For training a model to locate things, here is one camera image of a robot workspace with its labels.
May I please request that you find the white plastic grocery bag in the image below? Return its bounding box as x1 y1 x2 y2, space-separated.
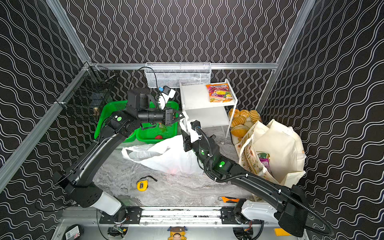
121 118 205 176

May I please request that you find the green drink can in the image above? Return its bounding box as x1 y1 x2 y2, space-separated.
258 153 270 160

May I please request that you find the cream canvas tote bag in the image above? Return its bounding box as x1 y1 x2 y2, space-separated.
235 119 307 188

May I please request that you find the purple snack pouch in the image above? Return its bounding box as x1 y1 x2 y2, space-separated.
260 159 272 175

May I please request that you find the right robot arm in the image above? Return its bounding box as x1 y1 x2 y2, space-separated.
181 121 335 237

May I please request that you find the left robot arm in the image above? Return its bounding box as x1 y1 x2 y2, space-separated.
54 86 184 223

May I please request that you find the white two-tier shelf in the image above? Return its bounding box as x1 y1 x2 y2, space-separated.
180 79 238 138

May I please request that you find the right green basket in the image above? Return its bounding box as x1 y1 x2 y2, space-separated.
135 102 179 144

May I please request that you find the green basket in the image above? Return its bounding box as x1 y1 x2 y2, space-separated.
95 101 140 146
135 102 179 144

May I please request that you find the left green basket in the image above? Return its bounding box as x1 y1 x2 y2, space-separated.
95 101 140 146

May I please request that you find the large round bread loaf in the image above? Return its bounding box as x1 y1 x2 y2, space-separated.
231 125 250 138

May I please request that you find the orange snack bag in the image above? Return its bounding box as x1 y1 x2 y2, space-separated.
206 83 234 103

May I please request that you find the white bread tray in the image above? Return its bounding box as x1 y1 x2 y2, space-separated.
228 108 263 145

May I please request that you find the orange utility knife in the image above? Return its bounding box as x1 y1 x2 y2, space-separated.
218 196 240 203

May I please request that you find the yellow tape measure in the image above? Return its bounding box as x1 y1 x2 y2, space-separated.
137 176 158 192

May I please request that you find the cartoon figure toy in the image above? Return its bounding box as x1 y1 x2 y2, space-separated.
168 227 188 240

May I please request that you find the yellow block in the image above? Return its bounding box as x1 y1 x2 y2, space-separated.
274 228 292 237

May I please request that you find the white wire basket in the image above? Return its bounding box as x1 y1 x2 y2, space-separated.
144 62 212 88

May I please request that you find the black wire basket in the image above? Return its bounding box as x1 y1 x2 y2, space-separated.
60 66 117 123

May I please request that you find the metal base rail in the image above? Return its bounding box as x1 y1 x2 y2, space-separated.
61 203 277 227

